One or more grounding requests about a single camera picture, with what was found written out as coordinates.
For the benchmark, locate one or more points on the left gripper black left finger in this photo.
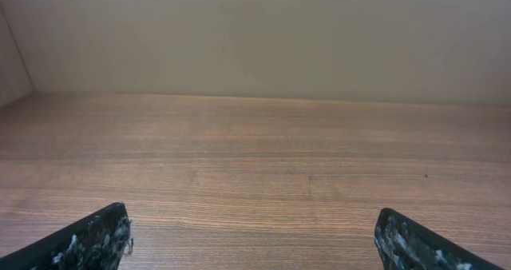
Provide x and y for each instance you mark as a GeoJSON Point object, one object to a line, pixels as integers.
{"type": "Point", "coordinates": [97, 241]}

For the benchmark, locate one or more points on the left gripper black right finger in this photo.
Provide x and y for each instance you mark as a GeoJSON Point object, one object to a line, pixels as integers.
{"type": "Point", "coordinates": [404, 244]}

